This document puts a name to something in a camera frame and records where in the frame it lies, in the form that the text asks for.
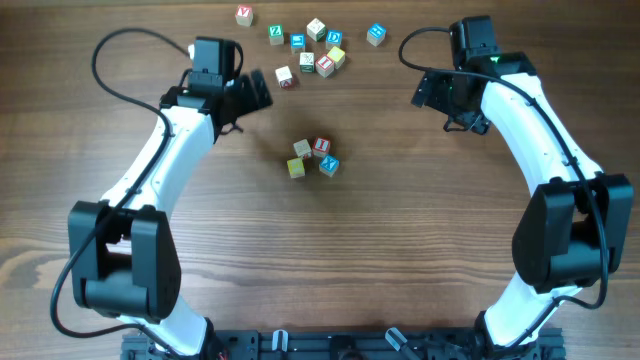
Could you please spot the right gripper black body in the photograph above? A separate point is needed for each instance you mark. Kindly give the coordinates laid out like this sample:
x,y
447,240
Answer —
x,y
442,97

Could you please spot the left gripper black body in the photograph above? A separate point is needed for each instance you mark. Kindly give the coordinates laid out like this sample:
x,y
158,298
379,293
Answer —
x,y
245,98

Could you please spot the white red wooden block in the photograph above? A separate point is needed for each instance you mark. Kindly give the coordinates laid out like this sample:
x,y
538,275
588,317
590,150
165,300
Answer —
x,y
284,77

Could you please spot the white number wooden block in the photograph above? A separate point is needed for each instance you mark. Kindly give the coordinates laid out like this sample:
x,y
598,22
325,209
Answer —
x,y
303,149

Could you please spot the yellow wooden block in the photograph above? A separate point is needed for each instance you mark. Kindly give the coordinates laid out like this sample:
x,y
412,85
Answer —
x,y
337,55
296,168

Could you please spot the red I wooden block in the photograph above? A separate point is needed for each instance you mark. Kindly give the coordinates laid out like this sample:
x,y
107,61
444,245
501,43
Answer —
x,y
321,147

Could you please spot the blue X wooden block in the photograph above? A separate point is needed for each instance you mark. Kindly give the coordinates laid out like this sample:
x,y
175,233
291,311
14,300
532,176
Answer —
x,y
329,165

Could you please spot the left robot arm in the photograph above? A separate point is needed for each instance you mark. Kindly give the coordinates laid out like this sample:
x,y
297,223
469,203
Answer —
x,y
123,261

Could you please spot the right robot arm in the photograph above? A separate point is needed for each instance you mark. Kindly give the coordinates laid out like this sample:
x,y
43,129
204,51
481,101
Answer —
x,y
572,232

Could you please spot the green Z wooden block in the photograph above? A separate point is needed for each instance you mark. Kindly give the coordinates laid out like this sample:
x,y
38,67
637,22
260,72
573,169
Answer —
x,y
276,34

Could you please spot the green picture wooden block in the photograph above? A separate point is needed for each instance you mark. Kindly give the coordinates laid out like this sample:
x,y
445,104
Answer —
x,y
307,62

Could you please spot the blue S wooden block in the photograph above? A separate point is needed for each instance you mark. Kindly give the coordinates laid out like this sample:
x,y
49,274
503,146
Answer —
x,y
297,43

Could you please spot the red V wooden block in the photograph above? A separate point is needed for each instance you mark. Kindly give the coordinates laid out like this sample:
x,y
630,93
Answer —
x,y
244,15

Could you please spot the red framed I block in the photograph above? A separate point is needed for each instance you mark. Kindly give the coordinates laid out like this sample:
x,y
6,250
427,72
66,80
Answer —
x,y
324,66

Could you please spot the white green wooden block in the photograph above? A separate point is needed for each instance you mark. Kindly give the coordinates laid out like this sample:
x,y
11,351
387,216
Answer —
x,y
316,29

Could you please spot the blue symbol wooden block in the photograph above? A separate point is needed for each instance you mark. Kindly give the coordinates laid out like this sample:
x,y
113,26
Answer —
x,y
376,34

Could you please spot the blue D wooden block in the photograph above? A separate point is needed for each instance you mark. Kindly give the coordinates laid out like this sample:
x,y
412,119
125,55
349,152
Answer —
x,y
333,39

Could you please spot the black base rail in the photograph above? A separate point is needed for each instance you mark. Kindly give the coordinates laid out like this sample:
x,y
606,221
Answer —
x,y
444,343

